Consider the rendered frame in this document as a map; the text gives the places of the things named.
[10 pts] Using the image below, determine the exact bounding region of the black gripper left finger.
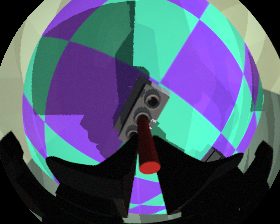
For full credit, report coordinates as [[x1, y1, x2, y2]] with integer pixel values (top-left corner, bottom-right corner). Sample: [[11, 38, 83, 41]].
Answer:
[[46, 135, 139, 218]]

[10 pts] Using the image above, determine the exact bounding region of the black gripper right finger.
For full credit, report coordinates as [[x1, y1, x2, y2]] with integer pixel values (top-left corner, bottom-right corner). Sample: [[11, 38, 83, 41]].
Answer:
[[152, 136, 244, 214]]

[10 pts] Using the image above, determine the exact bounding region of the red peg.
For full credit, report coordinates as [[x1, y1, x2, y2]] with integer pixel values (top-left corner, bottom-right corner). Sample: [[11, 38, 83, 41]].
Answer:
[[137, 117, 161, 175]]

